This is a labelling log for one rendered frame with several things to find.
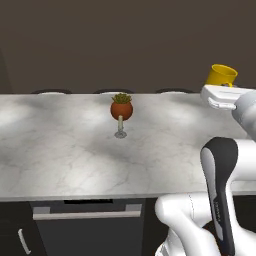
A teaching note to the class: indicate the black dishwasher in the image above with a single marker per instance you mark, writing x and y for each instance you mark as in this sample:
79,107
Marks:
90,236

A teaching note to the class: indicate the black cabinet door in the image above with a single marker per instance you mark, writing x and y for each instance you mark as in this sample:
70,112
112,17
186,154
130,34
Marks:
10,230

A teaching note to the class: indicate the green plant in brown pot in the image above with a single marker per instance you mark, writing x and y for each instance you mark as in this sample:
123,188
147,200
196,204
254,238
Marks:
121,109

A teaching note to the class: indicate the yellow mug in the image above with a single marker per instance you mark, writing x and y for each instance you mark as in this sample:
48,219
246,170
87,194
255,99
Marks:
220,74

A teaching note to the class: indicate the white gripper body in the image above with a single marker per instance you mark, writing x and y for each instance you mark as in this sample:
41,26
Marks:
220,92

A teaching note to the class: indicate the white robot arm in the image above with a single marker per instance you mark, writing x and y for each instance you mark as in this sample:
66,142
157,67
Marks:
186,216

